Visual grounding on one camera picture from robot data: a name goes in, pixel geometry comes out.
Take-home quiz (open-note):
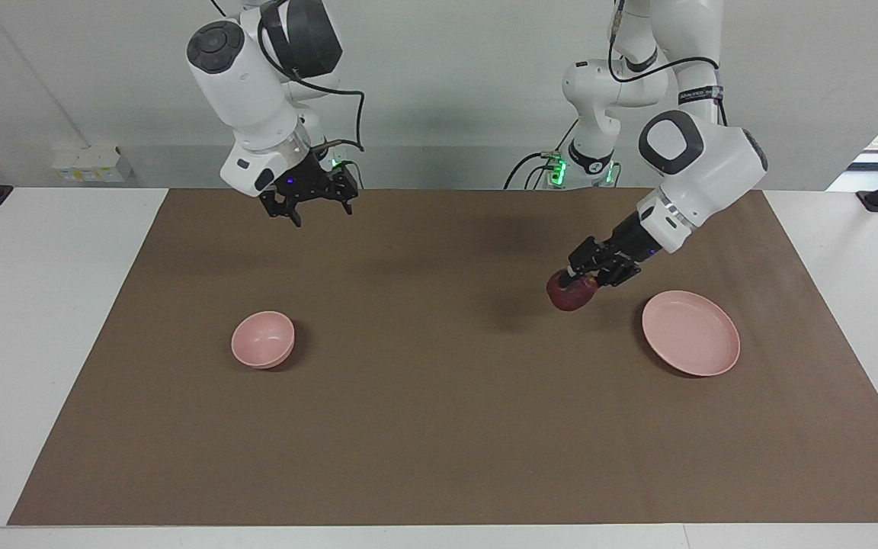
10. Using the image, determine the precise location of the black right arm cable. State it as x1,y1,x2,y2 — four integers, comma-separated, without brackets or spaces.
258,0,367,153

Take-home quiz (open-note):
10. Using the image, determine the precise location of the brown table mat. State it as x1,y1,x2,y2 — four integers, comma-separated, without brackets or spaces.
7,188,878,527

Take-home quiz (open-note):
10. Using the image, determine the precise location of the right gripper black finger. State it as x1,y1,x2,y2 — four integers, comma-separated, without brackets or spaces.
332,168,359,215
260,191,303,228

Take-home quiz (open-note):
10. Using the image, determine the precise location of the dark red apple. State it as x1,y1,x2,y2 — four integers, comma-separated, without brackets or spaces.
546,268,598,313

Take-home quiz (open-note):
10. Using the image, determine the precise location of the white wall socket box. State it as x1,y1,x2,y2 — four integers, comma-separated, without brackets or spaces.
52,146,136,184

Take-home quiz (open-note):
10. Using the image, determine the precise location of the pink bowl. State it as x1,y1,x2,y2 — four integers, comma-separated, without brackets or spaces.
231,310,296,371

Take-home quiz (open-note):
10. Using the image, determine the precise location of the black base power cable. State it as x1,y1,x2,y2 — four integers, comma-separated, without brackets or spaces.
504,151,562,190

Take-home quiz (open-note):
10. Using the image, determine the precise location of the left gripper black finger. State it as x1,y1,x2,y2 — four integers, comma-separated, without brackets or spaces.
557,238,604,289
595,259,642,289

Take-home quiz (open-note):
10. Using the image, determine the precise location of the pink plate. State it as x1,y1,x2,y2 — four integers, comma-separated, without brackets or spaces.
642,290,742,377

